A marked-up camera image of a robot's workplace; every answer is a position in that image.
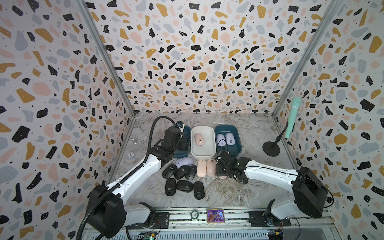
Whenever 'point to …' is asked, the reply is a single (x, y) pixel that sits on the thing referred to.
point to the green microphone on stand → (272, 148)
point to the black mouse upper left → (169, 171)
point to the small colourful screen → (215, 215)
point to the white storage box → (208, 149)
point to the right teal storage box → (234, 150)
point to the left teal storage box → (182, 154)
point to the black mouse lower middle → (184, 186)
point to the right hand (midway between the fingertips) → (221, 170)
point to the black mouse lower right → (199, 190)
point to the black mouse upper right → (191, 172)
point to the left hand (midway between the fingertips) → (185, 136)
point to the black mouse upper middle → (181, 172)
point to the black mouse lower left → (170, 187)
